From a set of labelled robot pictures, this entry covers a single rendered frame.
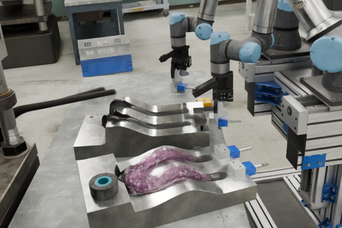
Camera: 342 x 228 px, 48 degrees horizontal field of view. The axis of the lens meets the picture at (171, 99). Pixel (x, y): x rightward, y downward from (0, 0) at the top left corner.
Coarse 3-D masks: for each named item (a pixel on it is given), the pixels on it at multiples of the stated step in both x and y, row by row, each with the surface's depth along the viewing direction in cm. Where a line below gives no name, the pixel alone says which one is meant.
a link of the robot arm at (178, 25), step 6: (180, 12) 181; (174, 18) 178; (180, 18) 178; (186, 18) 180; (174, 24) 179; (180, 24) 179; (186, 24) 179; (174, 30) 180; (180, 30) 180; (186, 30) 181; (174, 36) 181; (180, 36) 181
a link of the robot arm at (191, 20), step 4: (188, 16) 181; (192, 16) 181; (196, 16) 180; (188, 20) 179; (192, 20) 179; (188, 24) 179; (192, 24) 177; (188, 28) 180; (192, 28) 177; (188, 32) 183
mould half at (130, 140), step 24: (96, 120) 159; (120, 120) 141; (144, 120) 148; (168, 120) 150; (192, 120) 147; (96, 144) 141; (120, 144) 140; (144, 144) 141; (168, 144) 141; (192, 144) 141
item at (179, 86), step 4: (172, 84) 194; (176, 84) 193; (180, 84) 194; (184, 84) 194; (172, 88) 195; (176, 88) 194; (180, 88) 193; (184, 88) 192; (188, 88) 193; (192, 88) 192; (172, 92) 196; (176, 92) 195
